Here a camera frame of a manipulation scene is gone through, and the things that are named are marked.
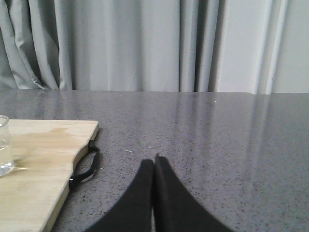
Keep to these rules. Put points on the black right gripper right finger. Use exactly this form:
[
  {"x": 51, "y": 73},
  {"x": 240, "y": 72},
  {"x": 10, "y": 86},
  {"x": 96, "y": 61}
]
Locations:
[{"x": 176, "y": 210}]

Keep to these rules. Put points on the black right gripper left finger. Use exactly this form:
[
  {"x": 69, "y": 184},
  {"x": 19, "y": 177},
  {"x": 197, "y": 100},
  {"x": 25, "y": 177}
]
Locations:
[{"x": 133, "y": 211}]

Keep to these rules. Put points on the clear glass beaker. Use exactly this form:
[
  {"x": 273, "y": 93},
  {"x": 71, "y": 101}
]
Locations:
[{"x": 6, "y": 157}]

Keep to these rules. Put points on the wooden cutting board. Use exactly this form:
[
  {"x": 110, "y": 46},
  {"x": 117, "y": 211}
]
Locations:
[{"x": 45, "y": 154}]

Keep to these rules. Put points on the grey curtain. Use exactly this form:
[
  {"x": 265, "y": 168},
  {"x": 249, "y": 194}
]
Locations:
[{"x": 254, "y": 46}]

